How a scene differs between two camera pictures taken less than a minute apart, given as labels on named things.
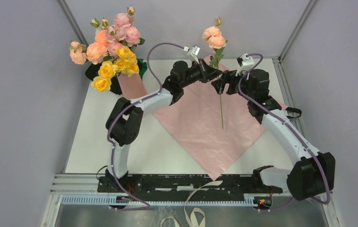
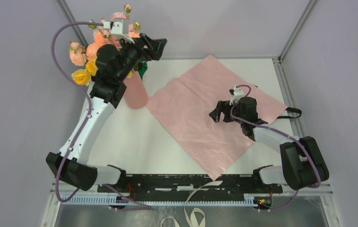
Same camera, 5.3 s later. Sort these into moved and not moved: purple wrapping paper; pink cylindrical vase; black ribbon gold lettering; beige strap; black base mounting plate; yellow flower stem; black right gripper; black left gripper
Moved: black left gripper; yellow flower stem; black right gripper
Not moved: pink cylindrical vase; purple wrapping paper; black ribbon gold lettering; beige strap; black base mounting plate
